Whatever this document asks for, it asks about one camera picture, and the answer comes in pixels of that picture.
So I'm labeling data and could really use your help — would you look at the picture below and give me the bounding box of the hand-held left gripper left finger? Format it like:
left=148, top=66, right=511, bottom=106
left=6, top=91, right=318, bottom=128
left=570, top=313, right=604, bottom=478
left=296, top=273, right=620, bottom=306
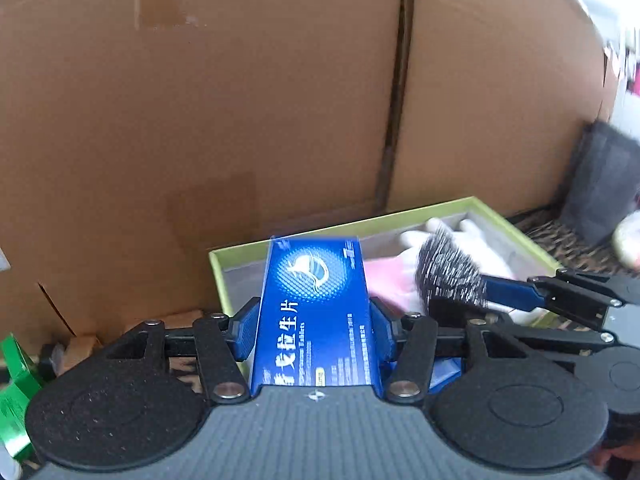
left=107, top=297, right=261, bottom=404

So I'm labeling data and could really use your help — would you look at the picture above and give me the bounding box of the black letter-print mat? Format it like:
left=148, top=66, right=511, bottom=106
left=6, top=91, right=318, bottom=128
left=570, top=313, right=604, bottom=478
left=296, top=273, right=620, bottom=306
left=505, top=204, right=640, bottom=281

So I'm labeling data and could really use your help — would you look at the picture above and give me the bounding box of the small bright green box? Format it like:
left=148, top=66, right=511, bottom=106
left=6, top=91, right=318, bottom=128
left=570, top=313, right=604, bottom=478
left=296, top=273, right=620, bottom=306
left=0, top=332, right=45, bottom=462

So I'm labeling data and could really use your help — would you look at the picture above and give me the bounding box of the light green cardboard box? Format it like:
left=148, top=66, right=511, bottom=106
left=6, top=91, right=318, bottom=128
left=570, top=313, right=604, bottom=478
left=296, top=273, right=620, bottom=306
left=208, top=196, right=563, bottom=323

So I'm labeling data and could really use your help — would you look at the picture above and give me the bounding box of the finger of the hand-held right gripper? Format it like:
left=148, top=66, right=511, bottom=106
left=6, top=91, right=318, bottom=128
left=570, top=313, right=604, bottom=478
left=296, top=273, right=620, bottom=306
left=482, top=268, right=640, bottom=333
left=429, top=296, right=617, bottom=359

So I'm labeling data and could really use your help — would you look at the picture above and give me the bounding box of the pink cloth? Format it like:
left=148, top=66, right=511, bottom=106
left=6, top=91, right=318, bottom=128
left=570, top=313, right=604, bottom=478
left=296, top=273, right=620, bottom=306
left=362, top=257, right=426, bottom=312

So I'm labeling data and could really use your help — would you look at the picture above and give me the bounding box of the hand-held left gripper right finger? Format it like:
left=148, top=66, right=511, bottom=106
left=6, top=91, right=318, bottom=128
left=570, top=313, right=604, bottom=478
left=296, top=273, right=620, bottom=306
left=370, top=297, right=526, bottom=404

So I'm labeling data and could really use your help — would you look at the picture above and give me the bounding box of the blue medicine box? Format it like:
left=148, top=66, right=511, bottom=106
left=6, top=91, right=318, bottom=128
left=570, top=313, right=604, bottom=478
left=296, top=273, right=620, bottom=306
left=248, top=236, right=386, bottom=396

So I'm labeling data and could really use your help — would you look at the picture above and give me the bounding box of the dark grey cloth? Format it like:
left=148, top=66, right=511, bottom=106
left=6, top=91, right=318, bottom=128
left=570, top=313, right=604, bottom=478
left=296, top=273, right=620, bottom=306
left=557, top=120, right=640, bottom=248

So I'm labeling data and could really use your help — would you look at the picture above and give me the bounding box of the pale round object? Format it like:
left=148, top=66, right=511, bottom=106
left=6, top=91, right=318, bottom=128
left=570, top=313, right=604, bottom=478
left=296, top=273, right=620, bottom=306
left=612, top=210, right=640, bottom=272

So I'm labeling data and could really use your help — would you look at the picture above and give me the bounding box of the wide brown cardboard sheet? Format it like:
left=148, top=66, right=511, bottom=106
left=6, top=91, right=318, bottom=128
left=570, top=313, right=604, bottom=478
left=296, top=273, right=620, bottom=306
left=0, top=0, right=408, bottom=356

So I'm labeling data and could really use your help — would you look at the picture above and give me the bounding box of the white glove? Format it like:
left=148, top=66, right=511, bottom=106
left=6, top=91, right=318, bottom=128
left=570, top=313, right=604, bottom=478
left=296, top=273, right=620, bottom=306
left=400, top=217, right=551, bottom=326

